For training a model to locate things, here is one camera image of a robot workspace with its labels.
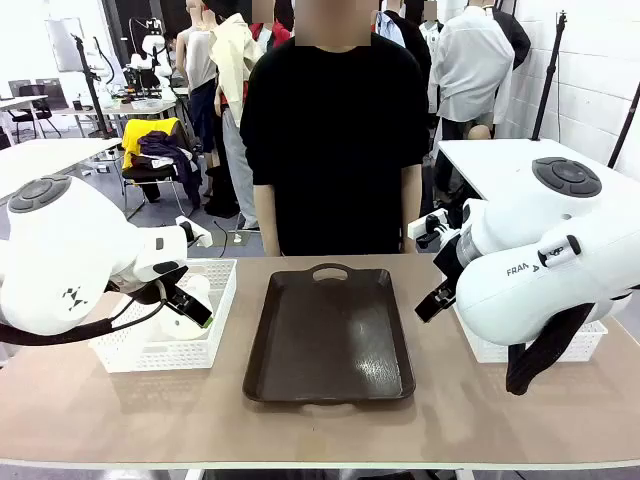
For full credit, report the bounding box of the dark brown plastic tray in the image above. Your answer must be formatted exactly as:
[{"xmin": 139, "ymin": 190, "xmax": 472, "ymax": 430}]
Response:
[{"xmin": 242, "ymin": 262, "xmax": 418, "ymax": 406}]

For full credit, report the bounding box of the cluttered background desk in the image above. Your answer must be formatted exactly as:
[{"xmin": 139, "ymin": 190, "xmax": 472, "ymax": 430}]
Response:
[{"xmin": 49, "ymin": 94, "xmax": 192, "ymax": 137}]

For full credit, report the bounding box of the black left arm cable sleeve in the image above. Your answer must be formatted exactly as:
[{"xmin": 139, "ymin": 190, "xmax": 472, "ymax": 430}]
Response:
[{"xmin": 0, "ymin": 279, "xmax": 169, "ymax": 347}]

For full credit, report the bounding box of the person's left forearm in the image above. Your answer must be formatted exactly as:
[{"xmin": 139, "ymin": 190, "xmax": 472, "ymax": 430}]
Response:
[{"xmin": 399, "ymin": 163, "xmax": 422, "ymax": 255}]

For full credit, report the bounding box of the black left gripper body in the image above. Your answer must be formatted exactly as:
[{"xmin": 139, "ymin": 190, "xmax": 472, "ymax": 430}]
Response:
[{"xmin": 130, "ymin": 268, "xmax": 189, "ymax": 306}]

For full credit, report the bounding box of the mannequin with beige shirt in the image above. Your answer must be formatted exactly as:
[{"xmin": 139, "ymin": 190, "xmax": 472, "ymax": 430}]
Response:
[{"xmin": 208, "ymin": 11, "xmax": 265, "ymax": 232}]

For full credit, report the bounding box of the person in red top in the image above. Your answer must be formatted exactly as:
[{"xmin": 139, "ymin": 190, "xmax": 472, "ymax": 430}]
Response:
[{"xmin": 251, "ymin": 0, "xmax": 292, "ymax": 52}]

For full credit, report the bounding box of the black office chair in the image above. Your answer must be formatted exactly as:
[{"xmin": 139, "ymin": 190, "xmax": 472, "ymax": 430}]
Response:
[{"xmin": 7, "ymin": 83, "xmax": 63, "ymax": 140}]

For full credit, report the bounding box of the translucent white conical flask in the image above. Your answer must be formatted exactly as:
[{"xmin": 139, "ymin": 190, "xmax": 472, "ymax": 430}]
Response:
[{"xmin": 158, "ymin": 273, "xmax": 214, "ymax": 342}]

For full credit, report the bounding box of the mannequin with grey tank top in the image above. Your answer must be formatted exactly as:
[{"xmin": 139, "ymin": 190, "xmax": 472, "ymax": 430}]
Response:
[{"xmin": 175, "ymin": 0, "xmax": 220, "ymax": 169}]

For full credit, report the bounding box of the black metal chair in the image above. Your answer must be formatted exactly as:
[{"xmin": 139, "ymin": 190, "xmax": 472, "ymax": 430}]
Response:
[{"xmin": 121, "ymin": 163, "xmax": 197, "ymax": 219}]

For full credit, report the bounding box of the white side table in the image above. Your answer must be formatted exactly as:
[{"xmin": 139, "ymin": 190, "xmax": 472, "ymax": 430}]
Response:
[
  {"xmin": 0, "ymin": 138, "xmax": 124, "ymax": 202},
  {"xmin": 436, "ymin": 138, "xmax": 640, "ymax": 202}
]

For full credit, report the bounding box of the dark purple garment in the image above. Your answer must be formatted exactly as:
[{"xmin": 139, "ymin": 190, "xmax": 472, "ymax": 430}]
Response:
[{"xmin": 137, "ymin": 130, "xmax": 203, "ymax": 211}]

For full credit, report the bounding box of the yellow cloth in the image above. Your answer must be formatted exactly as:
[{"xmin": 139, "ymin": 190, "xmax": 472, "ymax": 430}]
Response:
[{"xmin": 121, "ymin": 117, "xmax": 180, "ymax": 172}]

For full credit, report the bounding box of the grey floor outlet plate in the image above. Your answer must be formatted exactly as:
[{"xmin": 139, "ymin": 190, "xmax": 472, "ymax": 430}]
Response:
[{"xmin": 212, "ymin": 229, "xmax": 251, "ymax": 248}]

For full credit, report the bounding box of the mannequin with black jacket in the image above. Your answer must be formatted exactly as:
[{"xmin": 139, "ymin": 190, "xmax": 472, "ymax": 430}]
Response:
[{"xmin": 492, "ymin": 8, "xmax": 532, "ymax": 72}]

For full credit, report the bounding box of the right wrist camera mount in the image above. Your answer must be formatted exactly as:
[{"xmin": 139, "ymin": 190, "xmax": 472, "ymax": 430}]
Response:
[{"xmin": 407, "ymin": 208, "xmax": 452, "ymax": 250}]

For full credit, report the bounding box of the black camera tripod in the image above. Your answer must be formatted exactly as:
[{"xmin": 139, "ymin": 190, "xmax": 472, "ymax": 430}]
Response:
[
  {"xmin": 530, "ymin": 11, "xmax": 570, "ymax": 142},
  {"xmin": 71, "ymin": 33, "xmax": 120, "ymax": 140}
]

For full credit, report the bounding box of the white perforated plastic basket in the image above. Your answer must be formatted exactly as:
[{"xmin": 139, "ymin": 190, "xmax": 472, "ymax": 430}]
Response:
[
  {"xmin": 451, "ymin": 298, "xmax": 609, "ymax": 365},
  {"xmin": 88, "ymin": 258, "xmax": 239, "ymax": 374}
]

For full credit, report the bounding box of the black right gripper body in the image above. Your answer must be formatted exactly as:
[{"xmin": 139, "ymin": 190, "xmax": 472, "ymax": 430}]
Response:
[{"xmin": 432, "ymin": 237, "xmax": 465, "ymax": 292}]

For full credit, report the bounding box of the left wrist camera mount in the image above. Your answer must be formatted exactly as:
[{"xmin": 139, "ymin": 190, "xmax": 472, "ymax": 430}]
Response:
[{"xmin": 174, "ymin": 215, "xmax": 214, "ymax": 249}]

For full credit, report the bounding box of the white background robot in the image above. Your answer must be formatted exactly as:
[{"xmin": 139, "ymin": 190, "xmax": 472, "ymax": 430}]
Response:
[{"xmin": 128, "ymin": 16, "xmax": 172, "ymax": 101}]

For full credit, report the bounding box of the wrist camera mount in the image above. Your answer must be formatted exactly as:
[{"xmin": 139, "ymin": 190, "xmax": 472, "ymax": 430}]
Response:
[
  {"xmin": 407, "ymin": 208, "xmax": 452, "ymax": 250},
  {"xmin": 174, "ymin": 215, "xmax": 214, "ymax": 249}
]

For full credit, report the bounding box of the black slanted stand pole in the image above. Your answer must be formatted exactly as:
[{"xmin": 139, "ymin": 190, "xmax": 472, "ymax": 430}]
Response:
[{"xmin": 606, "ymin": 82, "xmax": 640, "ymax": 170}]

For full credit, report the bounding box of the person's right forearm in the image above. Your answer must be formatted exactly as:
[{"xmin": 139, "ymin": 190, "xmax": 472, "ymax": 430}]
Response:
[{"xmin": 253, "ymin": 183, "xmax": 282, "ymax": 258}]

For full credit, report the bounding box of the white board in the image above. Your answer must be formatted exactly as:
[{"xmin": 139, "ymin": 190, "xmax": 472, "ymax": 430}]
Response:
[{"xmin": 44, "ymin": 16, "xmax": 87, "ymax": 73}]

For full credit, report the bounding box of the person in black sweater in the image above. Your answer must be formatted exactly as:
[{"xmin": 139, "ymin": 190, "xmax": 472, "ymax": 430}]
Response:
[{"xmin": 239, "ymin": 31, "xmax": 432, "ymax": 258}]

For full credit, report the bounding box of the mannequin with white shirt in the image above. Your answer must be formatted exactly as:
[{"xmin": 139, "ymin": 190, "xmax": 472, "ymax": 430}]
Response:
[{"xmin": 428, "ymin": 3, "xmax": 516, "ymax": 142}]

